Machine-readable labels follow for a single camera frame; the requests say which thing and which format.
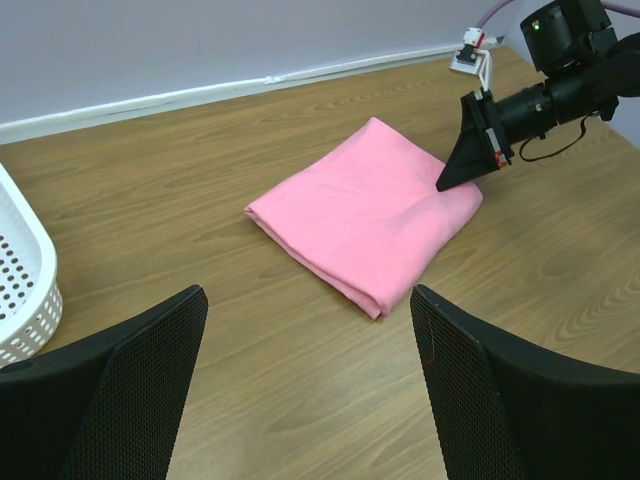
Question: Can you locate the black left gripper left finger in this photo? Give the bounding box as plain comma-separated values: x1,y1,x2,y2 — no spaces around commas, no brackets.
1,285,208,479

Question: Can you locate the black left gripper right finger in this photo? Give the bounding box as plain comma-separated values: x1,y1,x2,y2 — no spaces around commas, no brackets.
410,285,639,479

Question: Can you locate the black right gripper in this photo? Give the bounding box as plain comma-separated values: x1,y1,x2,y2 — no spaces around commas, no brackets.
436,82,619,192

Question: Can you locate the pink t-shirt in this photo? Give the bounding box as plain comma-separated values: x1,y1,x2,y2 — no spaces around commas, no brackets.
245,117,483,319

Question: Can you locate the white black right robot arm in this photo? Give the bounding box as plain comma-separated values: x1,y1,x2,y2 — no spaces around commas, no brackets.
436,1,639,192

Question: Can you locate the white perforated plastic basket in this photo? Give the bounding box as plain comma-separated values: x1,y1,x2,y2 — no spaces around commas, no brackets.
0,169,63,367

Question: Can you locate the white table edge strip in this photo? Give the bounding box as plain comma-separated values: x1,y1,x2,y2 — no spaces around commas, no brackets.
1,43,459,145

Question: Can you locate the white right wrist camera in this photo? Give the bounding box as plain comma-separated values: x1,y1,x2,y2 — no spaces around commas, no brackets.
450,27,502,100

